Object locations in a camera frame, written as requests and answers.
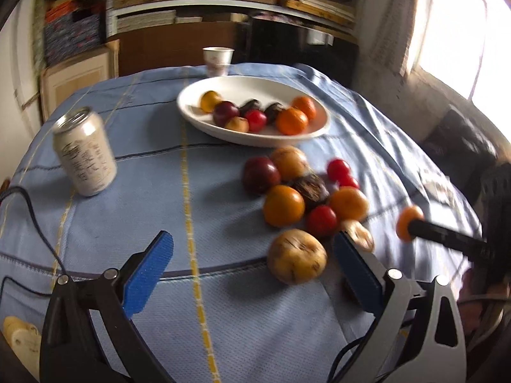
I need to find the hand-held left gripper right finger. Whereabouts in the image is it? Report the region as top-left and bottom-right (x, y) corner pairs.
(332, 230), (468, 383)

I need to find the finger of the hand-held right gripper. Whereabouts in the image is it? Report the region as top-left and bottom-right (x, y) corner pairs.
(407, 218), (494, 262)

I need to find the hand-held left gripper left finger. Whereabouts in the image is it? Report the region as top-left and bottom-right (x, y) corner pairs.
(39, 230), (176, 383)

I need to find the brown russet pear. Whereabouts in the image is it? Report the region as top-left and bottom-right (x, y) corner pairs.
(270, 146), (309, 181)
(267, 229), (327, 285)
(339, 219), (375, 253)

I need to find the smooth orange tangerine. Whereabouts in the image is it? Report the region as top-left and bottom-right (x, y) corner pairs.
(263, 184), (306, 228)
(200, 90), (223, 113)
(328, 187), (370, 222)
(396, 205), (425, 242)

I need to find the dark red plum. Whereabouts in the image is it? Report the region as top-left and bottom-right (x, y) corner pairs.
(212, 101), (240, 127)
(241, 156), (281, 196)

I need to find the white oval plate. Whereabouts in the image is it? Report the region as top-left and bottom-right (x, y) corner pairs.
(177, 77), (332, 147)

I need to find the bumpy orange mandarin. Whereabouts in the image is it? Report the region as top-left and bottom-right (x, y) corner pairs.
(276, 108), (309, 136)
(292, 96), (317, 120)

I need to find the crumpled white tissue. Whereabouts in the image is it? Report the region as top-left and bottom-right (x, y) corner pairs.
(418, 168), (456, 205)

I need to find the blue checked tablecloth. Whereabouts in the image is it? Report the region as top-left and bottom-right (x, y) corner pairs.
(0, 63), (485, 383)

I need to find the black leather chair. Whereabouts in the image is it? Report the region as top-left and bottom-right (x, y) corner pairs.
(422, 106), (500, 178)

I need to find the white beverage can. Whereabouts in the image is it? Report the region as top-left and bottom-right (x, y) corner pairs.
(53, 106), (118, 197)

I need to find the cream power strip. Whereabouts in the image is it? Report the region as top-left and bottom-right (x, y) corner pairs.
(2, 315), (41, 373)

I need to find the bright window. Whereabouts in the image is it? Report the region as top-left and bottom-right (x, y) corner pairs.
(406, 0), (511, 130)

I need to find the light wooden framed panel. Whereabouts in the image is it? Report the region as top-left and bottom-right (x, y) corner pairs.
(39, 45), (121, 121)

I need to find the white paper cup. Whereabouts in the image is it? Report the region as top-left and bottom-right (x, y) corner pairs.
(202, 47), (234, 77)

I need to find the patterned curtain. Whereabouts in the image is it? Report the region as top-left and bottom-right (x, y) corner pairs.
(358, 0), (421, 77)

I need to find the brown wooden board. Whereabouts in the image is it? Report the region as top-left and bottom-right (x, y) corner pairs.
(117, 21), (251, 77)

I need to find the black cabinet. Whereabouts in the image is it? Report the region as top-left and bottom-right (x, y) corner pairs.
(235, 15), (361, 89)

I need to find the stack of blue patterned boxes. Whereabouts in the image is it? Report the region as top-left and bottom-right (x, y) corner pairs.
(42, 6), (108, 68)

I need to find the shelf of flat boxes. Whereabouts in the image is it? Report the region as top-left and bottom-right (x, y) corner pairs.
(105, 0), (365, 45)

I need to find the black braided cable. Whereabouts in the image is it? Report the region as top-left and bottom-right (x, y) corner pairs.
(0, 187), (65, 300)

